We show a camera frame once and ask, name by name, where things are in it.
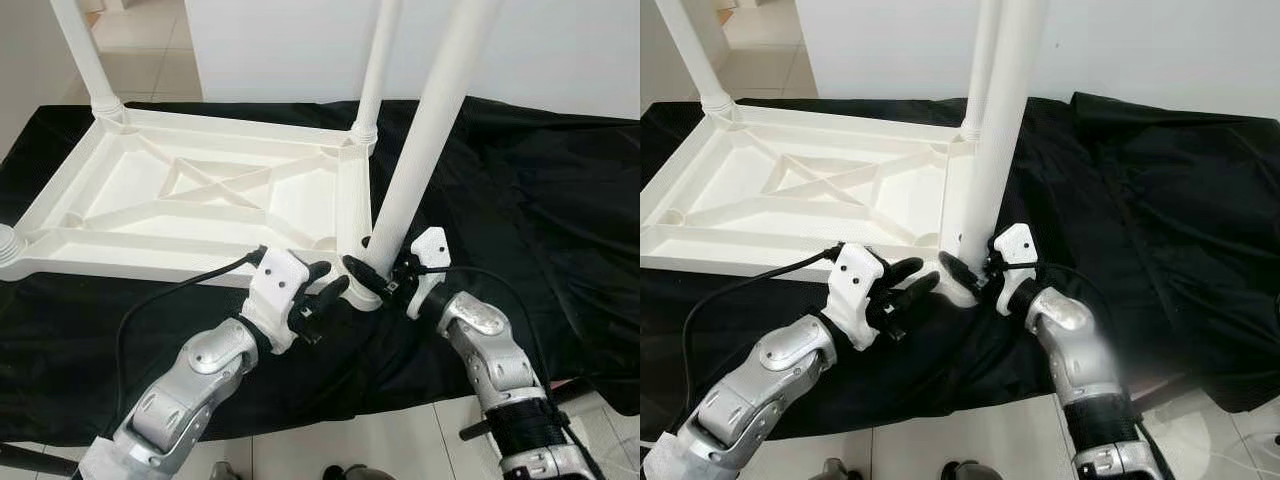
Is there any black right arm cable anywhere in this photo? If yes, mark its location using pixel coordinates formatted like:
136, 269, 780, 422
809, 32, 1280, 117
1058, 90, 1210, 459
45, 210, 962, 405
418, 264, 549, 386
1003, 261, 1119, 321

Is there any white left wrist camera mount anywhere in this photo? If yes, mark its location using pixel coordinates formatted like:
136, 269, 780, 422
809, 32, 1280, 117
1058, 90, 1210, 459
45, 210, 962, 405
827, 242, 890, 352
239, 247, 312, 354

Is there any black cloth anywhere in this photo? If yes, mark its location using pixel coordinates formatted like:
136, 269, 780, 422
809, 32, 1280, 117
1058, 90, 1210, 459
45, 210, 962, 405
0, 94, 641, 448
640, 90, 1280, 443

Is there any white plastic table top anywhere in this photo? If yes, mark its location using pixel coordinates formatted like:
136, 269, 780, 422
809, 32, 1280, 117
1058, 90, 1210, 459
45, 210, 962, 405
0, 104, 387, 314
640, 104, 988, 307

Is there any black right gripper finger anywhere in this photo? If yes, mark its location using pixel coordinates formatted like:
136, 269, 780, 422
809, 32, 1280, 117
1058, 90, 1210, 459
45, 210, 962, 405
342, 254, 394, 303
939, 249, 987, 298

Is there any white round floor base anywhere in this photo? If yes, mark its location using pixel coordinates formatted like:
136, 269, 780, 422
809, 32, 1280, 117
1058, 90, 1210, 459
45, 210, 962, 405
1140, 395, 1271, 480

